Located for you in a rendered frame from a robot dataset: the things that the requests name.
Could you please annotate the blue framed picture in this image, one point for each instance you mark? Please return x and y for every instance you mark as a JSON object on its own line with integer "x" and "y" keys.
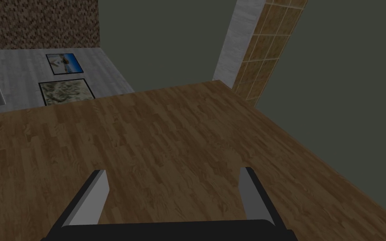
{"x": 64, "y": 63}

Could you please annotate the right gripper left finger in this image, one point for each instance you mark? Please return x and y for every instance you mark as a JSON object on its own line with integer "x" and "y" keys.
{"x": 87, "y": 201}

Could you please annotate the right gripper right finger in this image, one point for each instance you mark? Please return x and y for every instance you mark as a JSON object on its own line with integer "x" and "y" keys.
{"x": 256, "y": 197}

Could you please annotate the beige framed picture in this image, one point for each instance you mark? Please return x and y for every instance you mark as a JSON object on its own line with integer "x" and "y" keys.
{"x": 66, "y": 91}

